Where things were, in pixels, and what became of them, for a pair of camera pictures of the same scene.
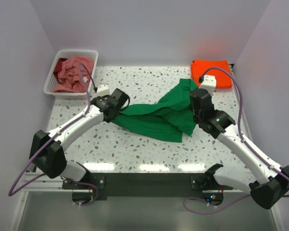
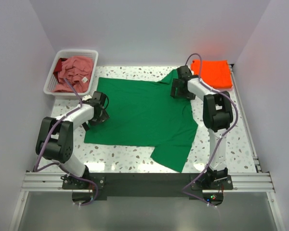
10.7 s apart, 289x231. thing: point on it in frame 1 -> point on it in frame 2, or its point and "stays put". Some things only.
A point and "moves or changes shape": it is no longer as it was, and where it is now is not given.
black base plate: (150, 186) stays put
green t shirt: (164, 118) moves or changes shape
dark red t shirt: (59, 66) stays put
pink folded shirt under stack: (223, 89) stays put
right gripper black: (198, 117) -> (177, 89)
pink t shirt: (75, 75) stays put
